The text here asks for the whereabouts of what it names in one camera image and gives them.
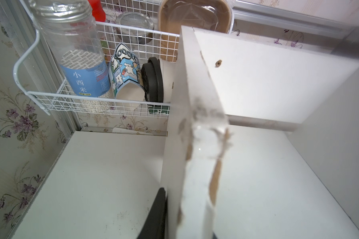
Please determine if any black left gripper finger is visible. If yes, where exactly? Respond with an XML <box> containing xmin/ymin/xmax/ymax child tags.
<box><xmin>137</xmin><ymin>187</ymin><xmax>167</xmax><ymax>239</ymax></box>

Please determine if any red lidded jar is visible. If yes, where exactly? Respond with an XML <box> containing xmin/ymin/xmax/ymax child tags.
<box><xmin>88</xmin><ymin>0</ymin><xmax>106</xmax><ymax>22</ymax></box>

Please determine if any cartoon printed paper cup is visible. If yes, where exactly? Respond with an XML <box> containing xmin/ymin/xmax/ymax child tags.
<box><xmin>108</xmin><ymin>43</ymin><xmax>145</xmax><ymax>102</ymax></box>

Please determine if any glass jar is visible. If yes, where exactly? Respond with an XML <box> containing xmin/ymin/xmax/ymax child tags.
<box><xmin>115</xmin><ymin>12</ymin><xmax>155</xmax><ymax>45</ymax></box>

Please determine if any black lidded cup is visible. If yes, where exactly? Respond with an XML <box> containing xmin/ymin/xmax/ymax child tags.
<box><xmin>141</xmin><ymin>57</ymin><xmax>175</xmax><ymax>103</ymax></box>

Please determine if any white wire basket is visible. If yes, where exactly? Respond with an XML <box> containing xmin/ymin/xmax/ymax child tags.
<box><xmin>22</xmin><ymin>1</ymin><xmax>171</xmax><ymax>118</ymax></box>

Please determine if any white wooden bookshelf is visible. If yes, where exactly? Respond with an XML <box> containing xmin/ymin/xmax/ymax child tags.
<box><xmin>161</xmin><ymin>26</ymin><xmax>359</xmax><ymax>239</ymax></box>

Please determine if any brown paper box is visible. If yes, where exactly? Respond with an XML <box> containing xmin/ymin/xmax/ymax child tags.
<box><xmin>158</xmin><ymin>1</ymin><xmax>234</xmax><ymax>62</ymax></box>

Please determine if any clear plastic bottle blue label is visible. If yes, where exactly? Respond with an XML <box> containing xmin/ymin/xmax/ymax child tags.
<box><xmin>29</xmin><ymin>1</ymin><xmax>113</xmax><ymax>113</ymax></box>

